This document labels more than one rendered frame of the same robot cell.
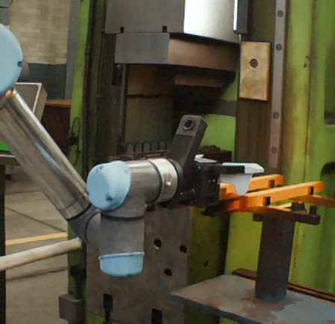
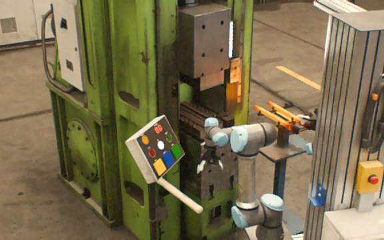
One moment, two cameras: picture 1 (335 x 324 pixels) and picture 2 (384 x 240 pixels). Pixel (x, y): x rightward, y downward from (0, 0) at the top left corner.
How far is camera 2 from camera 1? 351 cm
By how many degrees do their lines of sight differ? 70
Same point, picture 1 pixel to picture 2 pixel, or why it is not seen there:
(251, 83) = (235, 76)
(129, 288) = (221, 175)
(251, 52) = (235, 63)
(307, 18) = (249, 43)
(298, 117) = (246, 81)
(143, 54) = (213, 83)
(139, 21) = (211, 68)
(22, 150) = not seen: hidden behind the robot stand
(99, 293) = (207, 187)
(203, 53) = not seen: hidden behind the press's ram
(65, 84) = not seen: outside the picture
